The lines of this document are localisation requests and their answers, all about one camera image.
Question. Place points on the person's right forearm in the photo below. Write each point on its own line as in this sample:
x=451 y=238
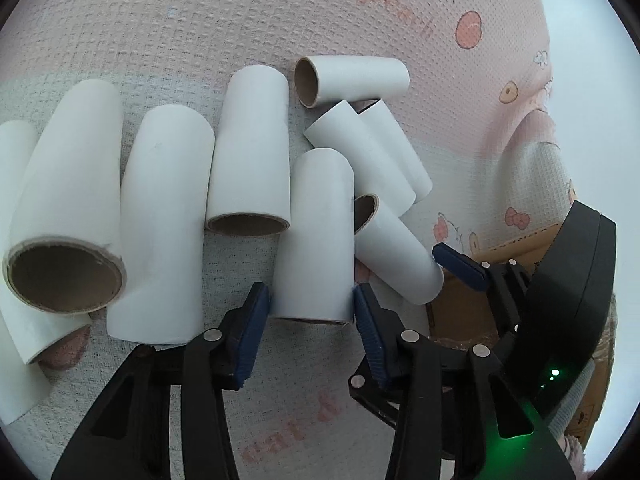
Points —
x=577 y=457

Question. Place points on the pile of white tubes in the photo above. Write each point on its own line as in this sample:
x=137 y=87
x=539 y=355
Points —
x=160 y=220

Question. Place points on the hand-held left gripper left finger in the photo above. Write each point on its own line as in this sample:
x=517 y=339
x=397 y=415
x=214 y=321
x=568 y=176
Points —
x=252 y=335

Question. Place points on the pink printed blanket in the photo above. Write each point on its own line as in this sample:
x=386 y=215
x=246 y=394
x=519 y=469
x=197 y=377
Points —
x=150 y=25

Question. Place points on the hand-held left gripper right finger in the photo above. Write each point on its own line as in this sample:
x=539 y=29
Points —
x=372 y=340

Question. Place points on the white cardboard tube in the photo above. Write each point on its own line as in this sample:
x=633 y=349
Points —
x=312 y=240

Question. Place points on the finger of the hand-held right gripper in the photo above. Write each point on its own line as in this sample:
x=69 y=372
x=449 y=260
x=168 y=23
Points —
x=362 y=387
x=460 y=265

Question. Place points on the brown cardboard box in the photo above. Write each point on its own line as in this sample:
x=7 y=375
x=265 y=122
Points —
x=460 y=310

